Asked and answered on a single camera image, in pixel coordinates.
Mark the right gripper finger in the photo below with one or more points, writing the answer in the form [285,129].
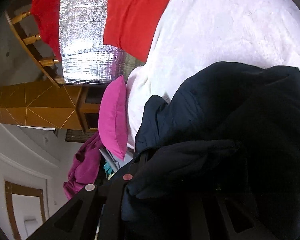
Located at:
[93,213]

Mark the navy blue zip jacket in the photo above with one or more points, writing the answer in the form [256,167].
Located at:
[227,147]

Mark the teal garment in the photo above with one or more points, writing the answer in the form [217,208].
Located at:
[108,170]

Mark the purple fleece garment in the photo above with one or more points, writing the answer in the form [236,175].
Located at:
[85,166]

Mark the grey garment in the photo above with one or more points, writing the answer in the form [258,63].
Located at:
[115,162]

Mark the magenta pillow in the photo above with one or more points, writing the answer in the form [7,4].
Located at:
[112,118]

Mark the brown wooden pillar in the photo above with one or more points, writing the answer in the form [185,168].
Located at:
[42,104]

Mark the silver foil insulation panel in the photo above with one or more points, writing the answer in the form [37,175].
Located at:
[85,59]

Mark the red pillow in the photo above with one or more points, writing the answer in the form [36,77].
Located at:
[131,24]

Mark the red blanket on railing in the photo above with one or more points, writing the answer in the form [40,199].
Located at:
[46,15]

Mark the white embossed bed cover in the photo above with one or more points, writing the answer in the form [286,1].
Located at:
[194,34]

